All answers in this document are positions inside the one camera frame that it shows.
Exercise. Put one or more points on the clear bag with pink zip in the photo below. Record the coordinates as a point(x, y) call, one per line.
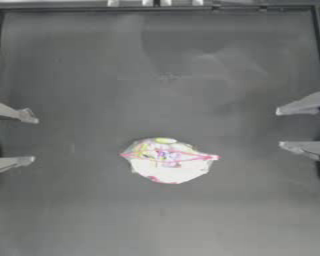
point(167, 170)

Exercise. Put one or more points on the light metal frame bracket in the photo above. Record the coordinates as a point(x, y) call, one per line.
point(112, 2)
point(197, 2)
point(165, 2)
point(146, 2)

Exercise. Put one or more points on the black table frame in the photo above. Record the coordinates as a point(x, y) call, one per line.
point(77, 7)

